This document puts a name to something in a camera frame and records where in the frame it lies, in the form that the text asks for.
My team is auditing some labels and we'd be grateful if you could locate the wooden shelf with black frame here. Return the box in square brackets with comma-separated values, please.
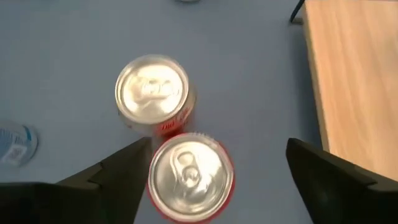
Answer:
[289, 0, 398, 183]

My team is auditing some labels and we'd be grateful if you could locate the blue silver Red Bull can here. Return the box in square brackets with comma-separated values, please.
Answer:
[0, 120, 40, 167]

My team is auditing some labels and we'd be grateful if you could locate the silver Diet Coke can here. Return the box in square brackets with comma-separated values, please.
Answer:
[114, 54, 197, 138]

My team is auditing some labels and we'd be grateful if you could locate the red Fanta can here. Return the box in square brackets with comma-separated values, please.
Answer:
[146, 132, 236, 224]

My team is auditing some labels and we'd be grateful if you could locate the blue grey table mat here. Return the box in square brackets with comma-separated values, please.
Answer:
[0, 0, 324, 224]

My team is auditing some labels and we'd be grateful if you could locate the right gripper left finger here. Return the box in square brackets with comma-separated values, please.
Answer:
[55, 136, 153, 224]

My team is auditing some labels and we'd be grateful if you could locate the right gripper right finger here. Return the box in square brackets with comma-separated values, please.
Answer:
[285, 138, 398, 224]

